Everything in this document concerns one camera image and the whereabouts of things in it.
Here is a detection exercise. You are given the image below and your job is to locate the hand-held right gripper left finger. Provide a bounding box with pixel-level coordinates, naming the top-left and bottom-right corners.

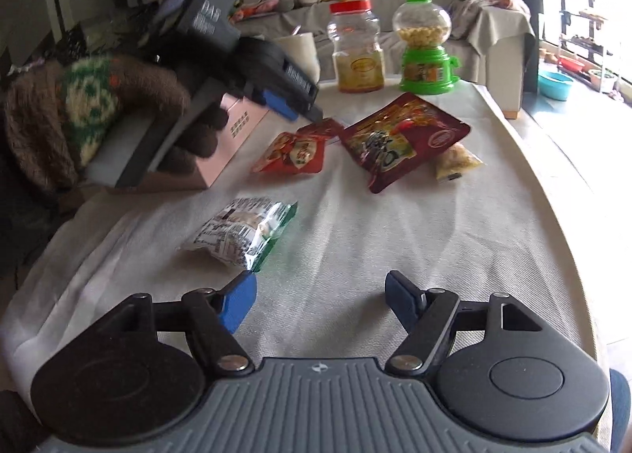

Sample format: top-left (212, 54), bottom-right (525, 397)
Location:
top-left (116, 270), bottom-right (258, 376)

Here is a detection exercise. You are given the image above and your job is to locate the green and white snack packet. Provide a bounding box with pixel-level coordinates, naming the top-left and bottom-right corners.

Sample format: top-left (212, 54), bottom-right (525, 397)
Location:
top-left (176, 196), bottom-right (299, 272)

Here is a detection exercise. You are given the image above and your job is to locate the beige oval container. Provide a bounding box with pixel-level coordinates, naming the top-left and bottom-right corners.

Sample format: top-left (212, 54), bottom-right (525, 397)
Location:
top-left (271, 31), bottom-right (321, 84)

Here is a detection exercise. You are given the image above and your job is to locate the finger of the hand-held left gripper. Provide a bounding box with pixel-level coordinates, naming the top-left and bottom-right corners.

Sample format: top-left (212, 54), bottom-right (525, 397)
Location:
top-left (236, 37), bottom-right (320, 104)
top-left (248, 86), bottom-right (325, 125)

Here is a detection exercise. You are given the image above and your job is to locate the green candy dispenser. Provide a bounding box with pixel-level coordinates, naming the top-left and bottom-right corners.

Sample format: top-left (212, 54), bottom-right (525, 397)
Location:
top-left (392, 0), bottom-right (460, 95)

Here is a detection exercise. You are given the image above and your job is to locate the balcony rack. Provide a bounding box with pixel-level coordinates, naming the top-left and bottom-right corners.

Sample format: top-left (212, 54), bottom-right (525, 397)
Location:
top-left (562, 8), bottom-right (619, 64)

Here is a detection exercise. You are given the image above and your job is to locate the red-lidded clear plastic jar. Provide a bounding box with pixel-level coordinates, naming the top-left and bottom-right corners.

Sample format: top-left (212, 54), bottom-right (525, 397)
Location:
top-left (328, 0), bottom-right (386, 94)

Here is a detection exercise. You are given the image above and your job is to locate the red snack packet with picture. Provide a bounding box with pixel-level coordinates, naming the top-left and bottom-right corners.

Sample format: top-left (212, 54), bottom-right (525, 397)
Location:
top-left (250, 130), bottom-right (327, 176)

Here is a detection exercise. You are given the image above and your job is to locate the person's left forearm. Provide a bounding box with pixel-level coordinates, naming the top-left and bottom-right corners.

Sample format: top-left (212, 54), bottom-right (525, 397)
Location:
top-left (2, 62), bottom-right (83, 198)

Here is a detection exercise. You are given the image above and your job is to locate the person's leg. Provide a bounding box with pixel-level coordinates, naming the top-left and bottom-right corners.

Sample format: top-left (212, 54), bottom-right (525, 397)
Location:
top-left (609, 368), bottom-right (632, 453)

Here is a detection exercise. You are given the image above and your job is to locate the person's left hand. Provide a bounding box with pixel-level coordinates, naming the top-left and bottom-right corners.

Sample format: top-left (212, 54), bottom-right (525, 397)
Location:
top-left (60, 56), bottom-right (230, 175)

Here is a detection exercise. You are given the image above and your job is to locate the dark red chip bag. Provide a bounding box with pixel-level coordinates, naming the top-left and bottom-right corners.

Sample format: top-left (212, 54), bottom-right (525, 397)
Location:
top-left (338, 92), bottom-right (472, 195)

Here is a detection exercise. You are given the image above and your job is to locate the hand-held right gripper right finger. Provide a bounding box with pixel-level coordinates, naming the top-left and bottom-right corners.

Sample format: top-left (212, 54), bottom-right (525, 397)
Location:
top-left (384, 270), bottom-right (546, 377)

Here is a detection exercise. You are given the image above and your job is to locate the grey covered sofa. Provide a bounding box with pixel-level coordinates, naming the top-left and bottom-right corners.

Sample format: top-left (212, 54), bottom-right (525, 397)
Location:
top-left (236, 0), bottom-right (537, 119)

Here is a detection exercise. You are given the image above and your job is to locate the small yellow snack packet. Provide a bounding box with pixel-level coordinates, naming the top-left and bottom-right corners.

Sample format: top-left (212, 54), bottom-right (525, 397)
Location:
top-left (435, 142), bottom-right (484, 182)

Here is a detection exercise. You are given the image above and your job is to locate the pile of clothes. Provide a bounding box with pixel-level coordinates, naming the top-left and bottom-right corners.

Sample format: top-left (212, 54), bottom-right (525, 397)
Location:
top-left (451, 0), bottom-right (532, 40)

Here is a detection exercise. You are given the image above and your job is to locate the blue plastic basin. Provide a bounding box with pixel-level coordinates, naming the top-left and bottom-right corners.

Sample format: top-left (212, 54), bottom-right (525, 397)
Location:
top-left (538, 70), bottom-right (576, 102)

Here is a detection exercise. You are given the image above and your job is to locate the pink cardboard box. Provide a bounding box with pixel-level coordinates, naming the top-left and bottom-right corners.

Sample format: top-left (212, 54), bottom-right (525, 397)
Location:
top-left (142, 91), bottom-right (271, 190)

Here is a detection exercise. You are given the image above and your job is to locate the grey flower pot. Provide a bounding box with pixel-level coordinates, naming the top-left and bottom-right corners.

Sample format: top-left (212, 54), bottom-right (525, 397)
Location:
top-left (587, 67), bottom-right (618, 93)

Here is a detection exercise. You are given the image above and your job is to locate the small red snack packet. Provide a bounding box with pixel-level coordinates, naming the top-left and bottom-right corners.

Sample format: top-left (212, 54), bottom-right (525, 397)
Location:
top-left (295, 117), bottom-right (345, 139)

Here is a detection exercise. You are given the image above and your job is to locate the black wire rack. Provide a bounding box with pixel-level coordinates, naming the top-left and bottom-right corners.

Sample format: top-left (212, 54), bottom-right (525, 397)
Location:
top-left (43, 0), bottom-right (150, 55)

